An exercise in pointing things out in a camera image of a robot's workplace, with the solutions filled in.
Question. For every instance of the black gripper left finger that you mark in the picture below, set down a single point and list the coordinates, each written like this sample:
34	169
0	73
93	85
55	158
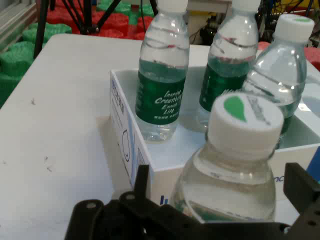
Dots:
130	220

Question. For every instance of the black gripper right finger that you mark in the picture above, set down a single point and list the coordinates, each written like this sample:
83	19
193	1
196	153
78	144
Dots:
307	200

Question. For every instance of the clear water bottle green label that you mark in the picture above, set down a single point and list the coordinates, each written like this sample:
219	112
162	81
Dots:
160	100
280	70
225	82
230	175

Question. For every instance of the white cardboard box blue side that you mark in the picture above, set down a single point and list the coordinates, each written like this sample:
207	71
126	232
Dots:
170	155

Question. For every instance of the green foam block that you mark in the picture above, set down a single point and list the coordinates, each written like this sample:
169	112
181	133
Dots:
15	60
133	17

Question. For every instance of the black camera tripod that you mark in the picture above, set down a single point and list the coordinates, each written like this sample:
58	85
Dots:
40	27

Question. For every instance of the aluminium wall rail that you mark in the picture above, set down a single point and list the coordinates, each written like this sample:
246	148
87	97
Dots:
15	17

